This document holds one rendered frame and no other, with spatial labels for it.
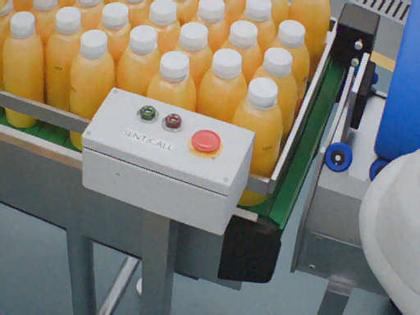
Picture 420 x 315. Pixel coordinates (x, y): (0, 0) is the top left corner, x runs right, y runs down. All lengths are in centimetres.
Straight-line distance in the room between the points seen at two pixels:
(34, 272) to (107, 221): 94
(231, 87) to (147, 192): 20
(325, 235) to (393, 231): 54
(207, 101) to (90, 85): 17
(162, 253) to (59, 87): 30
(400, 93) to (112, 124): 39
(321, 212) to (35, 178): 46
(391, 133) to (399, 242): 37
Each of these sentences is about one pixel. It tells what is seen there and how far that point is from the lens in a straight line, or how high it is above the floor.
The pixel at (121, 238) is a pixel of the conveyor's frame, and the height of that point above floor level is 77.
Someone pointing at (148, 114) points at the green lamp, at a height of 111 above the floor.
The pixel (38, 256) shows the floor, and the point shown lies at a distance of 247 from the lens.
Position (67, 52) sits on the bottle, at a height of 105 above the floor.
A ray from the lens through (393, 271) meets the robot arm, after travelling 101.
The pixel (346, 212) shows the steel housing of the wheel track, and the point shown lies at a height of 88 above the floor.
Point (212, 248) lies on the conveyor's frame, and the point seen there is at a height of 82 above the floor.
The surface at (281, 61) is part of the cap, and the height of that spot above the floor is 111.
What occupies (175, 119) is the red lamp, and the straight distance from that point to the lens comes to 123.
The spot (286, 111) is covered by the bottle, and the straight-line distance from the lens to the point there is 138.
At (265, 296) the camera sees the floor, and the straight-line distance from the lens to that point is 243.
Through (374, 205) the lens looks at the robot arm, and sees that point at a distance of 103.
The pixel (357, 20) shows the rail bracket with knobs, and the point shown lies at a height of 100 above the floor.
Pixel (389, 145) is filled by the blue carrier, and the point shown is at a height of 105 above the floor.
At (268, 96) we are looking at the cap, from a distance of 129.
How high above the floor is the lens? 198
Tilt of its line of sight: 47 degrees down
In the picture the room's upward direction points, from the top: 7 degrees clockwise
